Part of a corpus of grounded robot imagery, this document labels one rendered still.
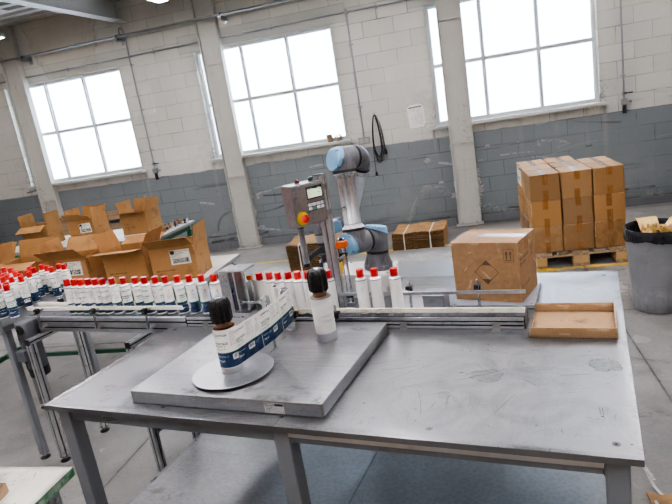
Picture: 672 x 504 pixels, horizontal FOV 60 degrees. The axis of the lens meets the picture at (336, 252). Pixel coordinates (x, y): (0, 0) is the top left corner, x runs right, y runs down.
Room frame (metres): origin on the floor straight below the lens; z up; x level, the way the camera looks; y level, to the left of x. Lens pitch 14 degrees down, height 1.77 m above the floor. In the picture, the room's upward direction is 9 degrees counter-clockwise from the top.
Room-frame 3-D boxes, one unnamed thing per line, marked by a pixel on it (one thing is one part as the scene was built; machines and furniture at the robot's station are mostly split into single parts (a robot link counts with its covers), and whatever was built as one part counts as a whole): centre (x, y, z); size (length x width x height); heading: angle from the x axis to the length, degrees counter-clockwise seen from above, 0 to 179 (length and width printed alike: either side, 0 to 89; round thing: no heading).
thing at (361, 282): (2.43, -0.09, 0.98); 0.05 x 0.05 x 0.20
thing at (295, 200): (2.61, 0.10, 1.38); 0.17 x 0.10 x 0.19; 120
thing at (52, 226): (6.73, 3.35, 0.97); 0.51 x 0.36 x 0.37; 168
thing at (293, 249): (6.79, 0.22, 0.16); 0.65 x 0.54 x 0.32; 80
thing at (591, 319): (2.07, -0.86, 0.85); 0.30 x 0.26 x 0.04; 65
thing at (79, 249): (4.30, 1.96, 0.97); 0.45 x 0.38 x 0.37; 168
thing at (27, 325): (3.21, 1.85, 0.71); 0.15 x 0.12 x 0.34; 155
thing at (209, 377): (2.02, 0.45, 0.89); 0.31 x 0.31 x 0.01
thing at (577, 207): (5.74, -2.40, 0.45); 1.20 x 0.84 x 0.89; 167
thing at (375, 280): (2.40, -0.15, 0.98); 0.05 x 0.05 x 0.20
